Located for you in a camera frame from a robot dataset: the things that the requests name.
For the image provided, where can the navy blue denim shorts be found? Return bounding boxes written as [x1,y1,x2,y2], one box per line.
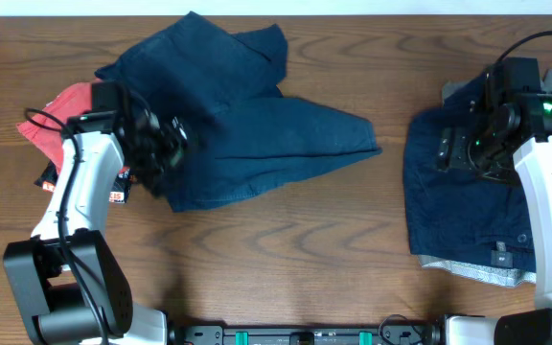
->
[96,12,380,212]

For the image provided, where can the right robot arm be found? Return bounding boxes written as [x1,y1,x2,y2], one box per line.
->
[437,57,552,344]

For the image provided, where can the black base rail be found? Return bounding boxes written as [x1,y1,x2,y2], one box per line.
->
[168,314,446,345]

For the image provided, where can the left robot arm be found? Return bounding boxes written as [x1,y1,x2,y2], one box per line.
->
[3,80,188,344]

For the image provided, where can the black Maxxis printed garment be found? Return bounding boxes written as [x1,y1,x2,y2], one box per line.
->
[34,161,136,205]

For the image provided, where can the white patterned garment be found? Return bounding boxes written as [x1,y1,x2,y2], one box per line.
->
[418,255,537,288]

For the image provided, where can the red folded t-shirt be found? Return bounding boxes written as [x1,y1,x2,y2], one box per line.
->
[16,79,101,173]

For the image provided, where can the grey garment under pile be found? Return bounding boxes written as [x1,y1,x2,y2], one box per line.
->
[442,69,552,102]

